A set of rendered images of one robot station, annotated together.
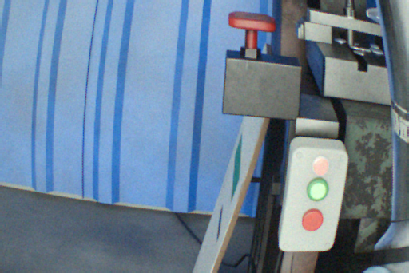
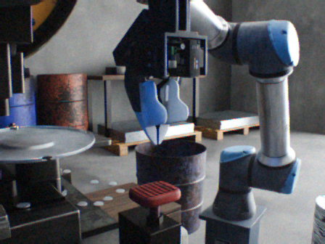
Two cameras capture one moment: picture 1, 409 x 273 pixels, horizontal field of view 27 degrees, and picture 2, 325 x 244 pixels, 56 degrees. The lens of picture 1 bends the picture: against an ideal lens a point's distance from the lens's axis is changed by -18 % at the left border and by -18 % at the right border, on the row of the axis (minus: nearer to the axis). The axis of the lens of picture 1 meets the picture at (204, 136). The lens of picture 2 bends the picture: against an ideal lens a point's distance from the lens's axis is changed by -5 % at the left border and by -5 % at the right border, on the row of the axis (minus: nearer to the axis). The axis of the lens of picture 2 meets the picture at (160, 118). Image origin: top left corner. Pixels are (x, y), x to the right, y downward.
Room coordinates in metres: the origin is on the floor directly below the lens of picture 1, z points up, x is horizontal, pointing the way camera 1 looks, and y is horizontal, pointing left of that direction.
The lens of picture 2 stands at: (1.48, 0.32, 0.94)
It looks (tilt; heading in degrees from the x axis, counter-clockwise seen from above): 9 degrees down; 233
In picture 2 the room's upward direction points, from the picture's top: straight up
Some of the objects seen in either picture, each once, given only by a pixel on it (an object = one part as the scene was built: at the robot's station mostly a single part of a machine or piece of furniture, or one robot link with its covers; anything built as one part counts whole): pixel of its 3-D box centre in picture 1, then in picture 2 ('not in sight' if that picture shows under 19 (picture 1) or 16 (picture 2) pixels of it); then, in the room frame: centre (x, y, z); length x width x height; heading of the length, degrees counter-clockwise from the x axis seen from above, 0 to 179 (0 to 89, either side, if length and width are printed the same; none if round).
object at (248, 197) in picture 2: not in sight; (234, 197); (0.65, -0.34, 0.50); 0.15 x 0.15 x 0.10
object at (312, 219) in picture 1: (312, 219); not in sight; (1.08, -0.14, 0.54); 0.03 x 0.01 x 0.03; 89
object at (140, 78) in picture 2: not in sight; (141, 79); (1.23, -0.05, 0.93); 0.05 x 0.02 x 0.09; 179
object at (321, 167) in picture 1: (320, 166); not in sight; (1.08, -0.14, 0.61); 0.02 x 0.01 x 0.02; 89
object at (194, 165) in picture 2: not in sight; (170, 186); (0.33, -1.09, 0.24); 0.42 x 0.42 x 0.48
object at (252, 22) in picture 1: (251, 42); (154, 210); (1.21, -0.05, 0.72); 0.07 x 0.06 x 0.08; 179
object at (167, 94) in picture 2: not in sight; (173, 112); (1.19, -0.02, 0.88); 0.06 x 0.03 x 0.09; 89
